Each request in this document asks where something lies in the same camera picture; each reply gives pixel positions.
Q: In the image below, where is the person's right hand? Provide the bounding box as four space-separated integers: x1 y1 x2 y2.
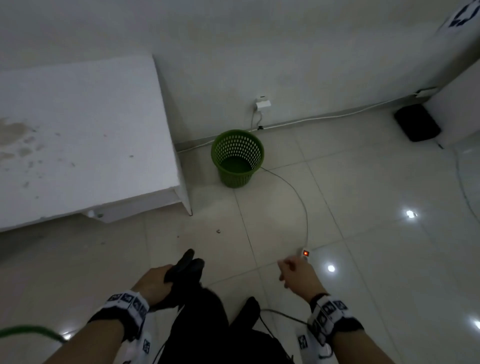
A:
277 255 327 303

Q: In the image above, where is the person's left hand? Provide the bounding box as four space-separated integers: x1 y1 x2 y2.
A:
131 264 174 307

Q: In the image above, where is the black garbage bag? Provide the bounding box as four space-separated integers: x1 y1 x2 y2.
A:
163 248 206 290

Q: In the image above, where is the green perforated waste basket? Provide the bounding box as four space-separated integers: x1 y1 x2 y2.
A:
210 129 266 190

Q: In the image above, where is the person's left forearm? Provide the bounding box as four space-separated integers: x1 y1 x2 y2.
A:
43 318 127 364

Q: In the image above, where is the person's right forearm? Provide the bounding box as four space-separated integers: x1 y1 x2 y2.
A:
329 328 398 364

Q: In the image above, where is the right wrist marker band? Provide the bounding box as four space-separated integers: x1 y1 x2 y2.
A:
307 293 365 347

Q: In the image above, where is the white stained desk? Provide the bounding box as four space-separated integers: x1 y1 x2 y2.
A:
0 55 193 233

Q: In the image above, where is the black flat box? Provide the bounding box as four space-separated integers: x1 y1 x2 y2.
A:
393 103 442 143

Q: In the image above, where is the recycling symbol poster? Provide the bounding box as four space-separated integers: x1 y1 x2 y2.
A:
438 0 480 31

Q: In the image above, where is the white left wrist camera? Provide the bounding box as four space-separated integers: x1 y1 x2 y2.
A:
119 329 153 364

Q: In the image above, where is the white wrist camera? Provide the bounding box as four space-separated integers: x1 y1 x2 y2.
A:
296 329 335 361
119 329 153 364

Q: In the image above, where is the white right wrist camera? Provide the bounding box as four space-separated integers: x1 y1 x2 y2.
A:
296 329 335 361

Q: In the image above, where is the grey power strip cable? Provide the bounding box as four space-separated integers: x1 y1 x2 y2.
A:
260 166 311 251

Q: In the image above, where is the green cable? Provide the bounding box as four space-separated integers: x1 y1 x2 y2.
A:
0 324 69 344

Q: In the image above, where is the white cable along wall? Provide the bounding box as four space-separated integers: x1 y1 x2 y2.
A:
176 95 432 153

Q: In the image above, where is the thin grey floor cable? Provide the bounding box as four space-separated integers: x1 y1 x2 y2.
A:
452 149 480 215

